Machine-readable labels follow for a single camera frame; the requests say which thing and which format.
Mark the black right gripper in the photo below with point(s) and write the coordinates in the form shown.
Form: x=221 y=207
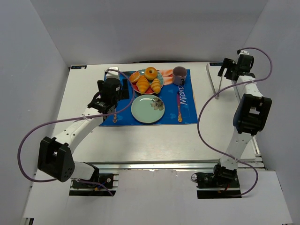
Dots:
x=228 y=68

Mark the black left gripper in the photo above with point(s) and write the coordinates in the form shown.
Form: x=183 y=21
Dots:
x=124 y=89

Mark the small croissant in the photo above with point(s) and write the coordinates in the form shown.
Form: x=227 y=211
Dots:
x=156 y=86

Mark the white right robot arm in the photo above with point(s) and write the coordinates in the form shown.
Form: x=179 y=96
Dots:
x=249 y=118

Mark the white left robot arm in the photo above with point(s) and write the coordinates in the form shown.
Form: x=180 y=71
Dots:
x=56 y=153

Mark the round sugared bun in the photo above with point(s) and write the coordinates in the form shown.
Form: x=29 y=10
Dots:
x=134 y=77

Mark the large croissant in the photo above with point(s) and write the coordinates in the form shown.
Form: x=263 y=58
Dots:
x=142 y=84

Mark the green flower plate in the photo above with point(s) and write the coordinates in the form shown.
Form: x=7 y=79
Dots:
x=147 y=109

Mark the glazed orange donut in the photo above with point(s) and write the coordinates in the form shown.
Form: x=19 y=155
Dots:
x=150 y=73

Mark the purple mug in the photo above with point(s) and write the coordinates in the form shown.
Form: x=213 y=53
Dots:
x=179 y=75

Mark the gold handled fork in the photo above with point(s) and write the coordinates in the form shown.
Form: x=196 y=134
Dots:
x=115 y=119

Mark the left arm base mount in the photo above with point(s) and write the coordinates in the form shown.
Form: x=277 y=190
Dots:
x=105 y=184

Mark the aluminium rail frame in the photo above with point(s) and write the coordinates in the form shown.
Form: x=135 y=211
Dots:
x=257 y=163

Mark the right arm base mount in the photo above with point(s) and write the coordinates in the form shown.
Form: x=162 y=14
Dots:
x=209 y=186

